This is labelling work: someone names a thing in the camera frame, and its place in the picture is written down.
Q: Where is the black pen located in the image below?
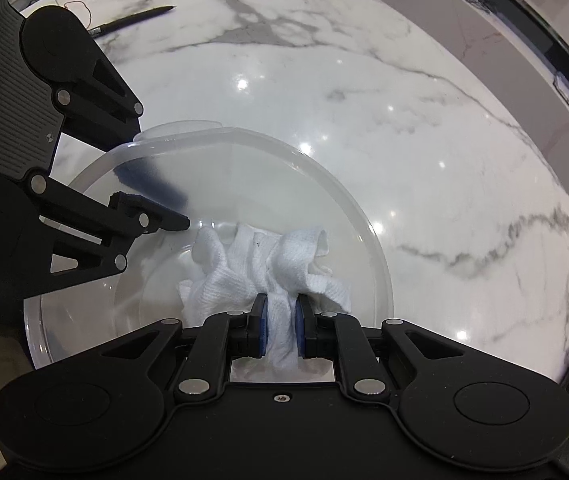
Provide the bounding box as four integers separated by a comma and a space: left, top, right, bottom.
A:
87, 5, 176, 37

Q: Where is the white cloth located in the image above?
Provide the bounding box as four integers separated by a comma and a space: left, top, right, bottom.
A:
177, 224, 353, 373

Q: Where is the clear plastic bowl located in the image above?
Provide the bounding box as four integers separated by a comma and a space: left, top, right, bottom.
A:
23, 119, 394, 367

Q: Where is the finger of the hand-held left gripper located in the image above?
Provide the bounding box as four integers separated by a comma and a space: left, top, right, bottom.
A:
54, 40, 188, 211
29, 171, 191, 275

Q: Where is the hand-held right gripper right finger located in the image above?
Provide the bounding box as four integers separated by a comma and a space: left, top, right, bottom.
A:
296, 294, 467, 403

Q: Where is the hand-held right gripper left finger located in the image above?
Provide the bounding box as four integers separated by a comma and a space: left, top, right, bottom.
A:
98, 294, 268, 403

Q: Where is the dark low cabinet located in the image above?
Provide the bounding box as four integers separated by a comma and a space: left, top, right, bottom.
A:
435, 0, 569, 92

